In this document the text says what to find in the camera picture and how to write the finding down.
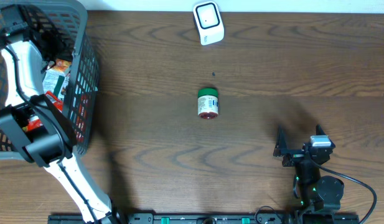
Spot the grey plastic shopping basket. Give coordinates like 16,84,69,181
0,0,99,156

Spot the white barcode scanner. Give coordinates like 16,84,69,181
193,1,225,45

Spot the red snack bag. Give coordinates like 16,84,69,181
22,90,63,133

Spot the green lid spice jar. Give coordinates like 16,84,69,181
197,88,219,119

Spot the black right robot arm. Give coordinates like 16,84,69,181
273,125,344,212

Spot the green white flat package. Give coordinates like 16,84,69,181
43,70,70,101

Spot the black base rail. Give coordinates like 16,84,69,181
48,212,360,224

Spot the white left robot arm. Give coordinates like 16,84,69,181
0,28,122,223

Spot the small orange box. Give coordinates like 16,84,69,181
50,58,72,75

